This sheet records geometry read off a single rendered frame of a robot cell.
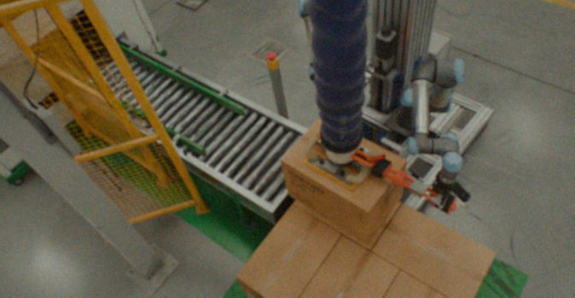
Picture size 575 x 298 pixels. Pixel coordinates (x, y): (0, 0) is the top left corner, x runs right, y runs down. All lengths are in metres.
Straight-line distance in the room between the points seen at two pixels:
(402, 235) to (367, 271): 0.32
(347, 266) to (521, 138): 2.02
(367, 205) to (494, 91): 2.37
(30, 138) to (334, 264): 1.78
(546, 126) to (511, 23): 1.30
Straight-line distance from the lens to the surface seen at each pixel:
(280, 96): 3.59
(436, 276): 2.94
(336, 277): 2.90
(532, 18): 5.38
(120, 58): 2.65
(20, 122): 2.42
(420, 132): 2.18
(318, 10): 1.80
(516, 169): 4.09
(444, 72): 2.32
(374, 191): 2.54
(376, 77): 2.89
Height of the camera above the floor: 3.26
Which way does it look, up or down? 52 degrees down
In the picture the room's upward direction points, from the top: 12 degrees counter-clockwise
